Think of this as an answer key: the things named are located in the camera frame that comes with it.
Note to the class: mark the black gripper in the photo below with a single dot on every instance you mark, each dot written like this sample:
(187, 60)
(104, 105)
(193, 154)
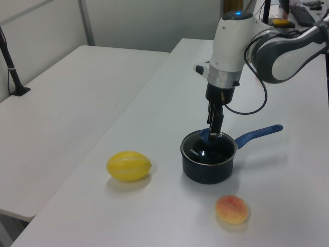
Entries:
(218, 94)

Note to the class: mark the glass lid with blue knob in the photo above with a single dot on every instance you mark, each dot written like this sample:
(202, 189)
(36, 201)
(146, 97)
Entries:
(198, 154)

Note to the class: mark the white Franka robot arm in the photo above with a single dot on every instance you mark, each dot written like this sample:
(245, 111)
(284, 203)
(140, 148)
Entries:
(231, 46)

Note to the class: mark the dark blue saucepan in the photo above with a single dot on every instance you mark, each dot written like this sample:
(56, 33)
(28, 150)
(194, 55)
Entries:
(208, 172)

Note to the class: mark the orange yellow peach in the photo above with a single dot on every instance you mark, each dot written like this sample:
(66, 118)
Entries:
(231, 209)

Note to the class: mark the yellow striped melon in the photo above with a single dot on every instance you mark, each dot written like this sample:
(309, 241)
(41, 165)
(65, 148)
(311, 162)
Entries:
(128, 166)

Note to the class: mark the yellow box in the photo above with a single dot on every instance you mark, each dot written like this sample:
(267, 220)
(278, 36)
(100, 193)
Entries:
(280, 22)

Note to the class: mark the black keyboard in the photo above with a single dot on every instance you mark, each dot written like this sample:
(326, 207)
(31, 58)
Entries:
(303, 15)

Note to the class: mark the white side table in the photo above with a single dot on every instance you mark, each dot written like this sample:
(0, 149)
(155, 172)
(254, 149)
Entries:
(64, 108)

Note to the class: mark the black computer mouse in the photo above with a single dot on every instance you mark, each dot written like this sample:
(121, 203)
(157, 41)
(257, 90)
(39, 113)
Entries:
(315, 7)

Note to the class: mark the grey metal partition post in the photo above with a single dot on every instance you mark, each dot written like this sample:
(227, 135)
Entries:
(86, 23)

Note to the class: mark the black camera stand pole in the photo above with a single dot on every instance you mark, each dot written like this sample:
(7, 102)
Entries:
(11, 72)

